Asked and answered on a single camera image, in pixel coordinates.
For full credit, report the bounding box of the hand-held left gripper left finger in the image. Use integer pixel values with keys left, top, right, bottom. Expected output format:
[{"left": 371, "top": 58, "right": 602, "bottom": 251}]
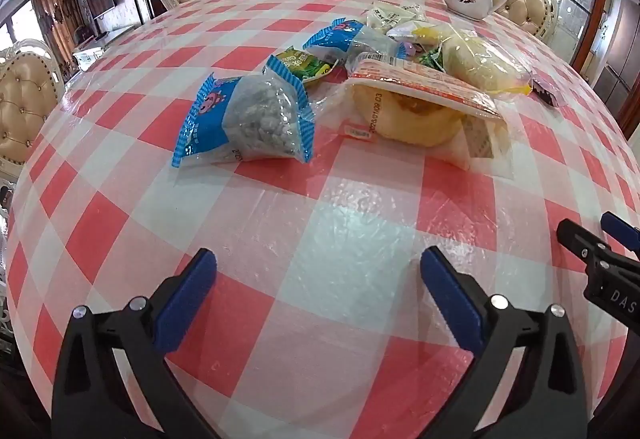
[{"left": 51, "top": 247, "right": 221, "bottom": 439}]

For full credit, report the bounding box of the dark snack packet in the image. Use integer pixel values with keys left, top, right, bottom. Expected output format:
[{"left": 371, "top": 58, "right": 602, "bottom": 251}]
[{"left": 529, "top": 73, "right": 567, "bottom": 108}]

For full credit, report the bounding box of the red striped bread packet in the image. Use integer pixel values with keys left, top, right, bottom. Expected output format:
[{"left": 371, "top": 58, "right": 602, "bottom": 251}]
[{"left": 319, "top": 58, "right": 517, "bottom": 180}]

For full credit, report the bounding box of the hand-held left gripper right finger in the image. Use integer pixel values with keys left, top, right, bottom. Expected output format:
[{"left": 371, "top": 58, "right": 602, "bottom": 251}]
[{"left": 419, "top": 246, "right": 590, "bottom": 439}]

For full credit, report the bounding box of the brown curtain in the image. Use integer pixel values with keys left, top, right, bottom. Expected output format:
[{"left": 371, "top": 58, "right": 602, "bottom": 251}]
[{"left": 29, "top": 0, "right": 82, "bottom": 70}]

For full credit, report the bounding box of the yellow bread packet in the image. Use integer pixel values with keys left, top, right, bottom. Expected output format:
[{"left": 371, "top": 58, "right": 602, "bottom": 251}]
[{"left": 439, "top": 30, "right": 534, "bottom": 96}]

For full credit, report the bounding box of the green lemon print snack packet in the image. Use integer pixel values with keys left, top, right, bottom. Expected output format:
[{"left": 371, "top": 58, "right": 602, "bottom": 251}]
[
  {"left": 274, "top": 46, "right": 337, "bottom": 84},
  {"left": 416, "top": 45, "right": 447, "bottom": 70}
]

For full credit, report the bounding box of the white television cabinet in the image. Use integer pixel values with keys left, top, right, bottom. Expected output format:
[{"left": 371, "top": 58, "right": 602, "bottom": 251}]
[{"left": 71, "top": 25, "right": 137, "bottom": 70}]

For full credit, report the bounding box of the yellow edged white snack packet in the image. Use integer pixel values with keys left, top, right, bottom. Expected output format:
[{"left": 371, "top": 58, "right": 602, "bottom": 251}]
[{"left": 386, "top": 20, "right": 452, "bottom": 46}]

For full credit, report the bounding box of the red checked tablecloth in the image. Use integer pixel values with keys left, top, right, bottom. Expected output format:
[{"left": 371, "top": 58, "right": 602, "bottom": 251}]
[{"left": 5, "top": 0, "right": 640, "bottom": 439}]

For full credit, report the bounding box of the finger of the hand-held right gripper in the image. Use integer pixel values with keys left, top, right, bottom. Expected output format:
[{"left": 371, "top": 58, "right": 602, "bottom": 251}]
[
  {"left": 557, "top": 218, "right": 614, "bottom": 271},
  {"left": 601, "top": 212, "right": 640, "bottom": 263}
]

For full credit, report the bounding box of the blue clear snack packet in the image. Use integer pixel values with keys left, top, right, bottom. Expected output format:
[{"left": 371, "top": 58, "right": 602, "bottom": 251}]
[
  {"left": 304, "top": 18, "right": 402, "bottom": 66},
  {"left": 171, "top": 54, "right": 317, "bottom": 170}
]

